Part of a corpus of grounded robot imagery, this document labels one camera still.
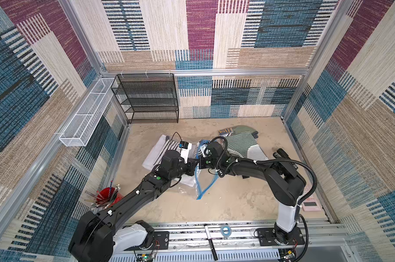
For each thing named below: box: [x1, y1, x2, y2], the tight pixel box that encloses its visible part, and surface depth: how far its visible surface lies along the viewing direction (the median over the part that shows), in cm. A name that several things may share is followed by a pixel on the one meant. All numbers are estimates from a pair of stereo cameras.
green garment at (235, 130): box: [218, 125, 256, 138], surface depth 114 cm
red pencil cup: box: [84, 177, 124, 211], surface depth 77 cm
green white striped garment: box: [224, 131, 269, 162], surface depth 104 cm
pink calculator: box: [301, 197, 322, 212], surface depth 83 cm
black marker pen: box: [204, 223, 219, 262], surface depth 73 cm
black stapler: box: [272, 148, 292, 160], surface depth 99 cm
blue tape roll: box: [220, 224, 232, 238], surface depth 77 cm
